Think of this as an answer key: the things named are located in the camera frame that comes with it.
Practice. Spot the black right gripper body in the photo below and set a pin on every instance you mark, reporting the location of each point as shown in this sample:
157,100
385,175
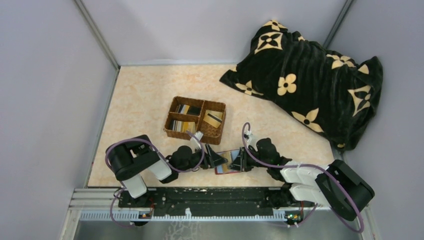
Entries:
245,160

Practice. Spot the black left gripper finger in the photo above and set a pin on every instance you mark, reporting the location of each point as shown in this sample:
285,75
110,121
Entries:
211,154
221,161

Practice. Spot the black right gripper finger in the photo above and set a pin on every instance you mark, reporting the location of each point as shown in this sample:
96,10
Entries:
242,153
238,164

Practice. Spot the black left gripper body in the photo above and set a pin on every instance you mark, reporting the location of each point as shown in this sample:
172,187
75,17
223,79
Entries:
207,157

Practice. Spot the red leather card holder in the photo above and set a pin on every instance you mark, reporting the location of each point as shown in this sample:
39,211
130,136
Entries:
234,155

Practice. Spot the brown wicker basket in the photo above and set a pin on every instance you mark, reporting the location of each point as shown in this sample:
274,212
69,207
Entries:
211,135

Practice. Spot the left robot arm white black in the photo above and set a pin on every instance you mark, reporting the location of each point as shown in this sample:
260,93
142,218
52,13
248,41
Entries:
128,158

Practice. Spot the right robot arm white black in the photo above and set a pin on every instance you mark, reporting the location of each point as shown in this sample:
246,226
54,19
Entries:
335,185

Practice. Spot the cards in lower compartment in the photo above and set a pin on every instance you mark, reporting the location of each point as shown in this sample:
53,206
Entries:
176,125

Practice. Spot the cards in compartment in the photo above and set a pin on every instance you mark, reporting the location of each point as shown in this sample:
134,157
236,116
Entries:
176,125
188,110

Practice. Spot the cards in upper compartment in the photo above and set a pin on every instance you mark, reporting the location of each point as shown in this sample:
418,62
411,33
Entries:
188,110

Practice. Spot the black floral blanket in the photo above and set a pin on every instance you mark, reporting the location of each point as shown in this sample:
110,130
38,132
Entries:
326,91

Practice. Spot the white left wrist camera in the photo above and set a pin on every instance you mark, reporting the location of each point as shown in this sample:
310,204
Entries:
196,137

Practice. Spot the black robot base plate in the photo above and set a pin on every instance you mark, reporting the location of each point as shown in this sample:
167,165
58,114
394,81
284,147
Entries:
211,201

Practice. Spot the aluminium frame rail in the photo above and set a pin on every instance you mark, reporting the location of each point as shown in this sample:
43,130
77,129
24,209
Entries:
101,204

